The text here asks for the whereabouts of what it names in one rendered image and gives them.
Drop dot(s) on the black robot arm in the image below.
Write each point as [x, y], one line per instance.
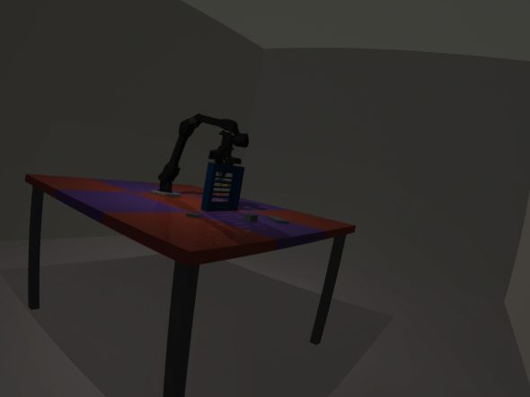
[171, 170]

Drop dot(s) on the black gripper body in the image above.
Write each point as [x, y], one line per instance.
[228, 158]

